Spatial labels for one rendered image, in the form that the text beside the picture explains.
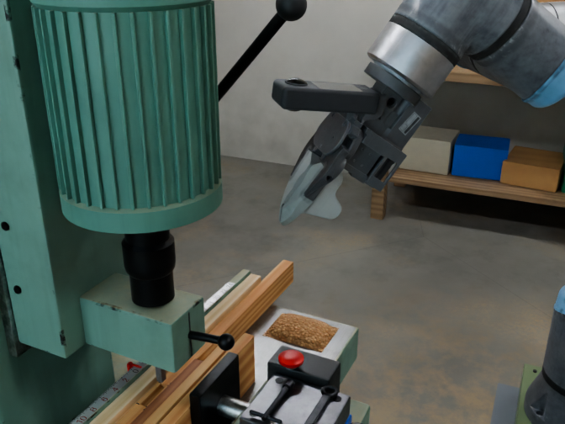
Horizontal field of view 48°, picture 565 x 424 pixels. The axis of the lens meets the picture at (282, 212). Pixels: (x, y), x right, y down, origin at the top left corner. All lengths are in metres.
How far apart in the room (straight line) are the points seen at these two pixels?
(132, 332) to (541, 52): 0.56
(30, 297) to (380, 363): 1.80
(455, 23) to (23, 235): 0.53
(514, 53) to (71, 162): 0.48
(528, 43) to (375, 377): 1.79
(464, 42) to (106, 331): 0.53
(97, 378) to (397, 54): 0.67
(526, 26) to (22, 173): 0.56
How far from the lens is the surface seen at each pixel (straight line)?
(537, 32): 0.76
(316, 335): 0.99
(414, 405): 2.30
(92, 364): 1.04
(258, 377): 0.93
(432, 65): 0.72
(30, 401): 0.97
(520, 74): 0.78
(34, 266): 0.79
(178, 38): 0.62
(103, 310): 0.80
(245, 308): 1.00
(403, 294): 2.89
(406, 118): 0.75
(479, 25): 0.74
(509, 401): 1.51
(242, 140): 4.47
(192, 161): 0.64
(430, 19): 0.71
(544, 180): 3.51
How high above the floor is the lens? 1.48
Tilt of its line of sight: 24 degrees down
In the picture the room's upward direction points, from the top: straight up
